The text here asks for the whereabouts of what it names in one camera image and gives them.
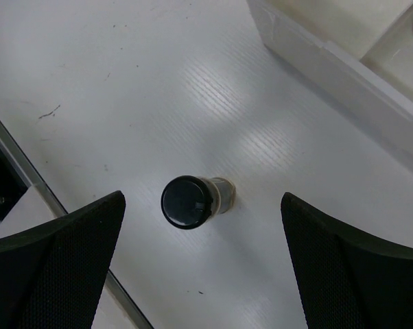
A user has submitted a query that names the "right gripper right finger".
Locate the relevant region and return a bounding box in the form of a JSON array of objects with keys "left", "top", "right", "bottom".
[{"left": 281, "top": 193, "right": 413, "bottom": 328}]

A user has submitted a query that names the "white divided organizer tray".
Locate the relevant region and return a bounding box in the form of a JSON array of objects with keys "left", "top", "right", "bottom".
[{"left": 248, "top": 1, "right": 413, "bottom": 166}]

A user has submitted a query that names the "spice jar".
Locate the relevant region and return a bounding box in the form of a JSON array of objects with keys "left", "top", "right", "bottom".
[{"left": 161, "top": 175, "right": 236, "bottom": 230}]

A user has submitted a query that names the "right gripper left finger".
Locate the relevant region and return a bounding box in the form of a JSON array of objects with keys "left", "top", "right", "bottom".
[{"left": 0, "top": 191, "right": 126, "bottom": 328}]

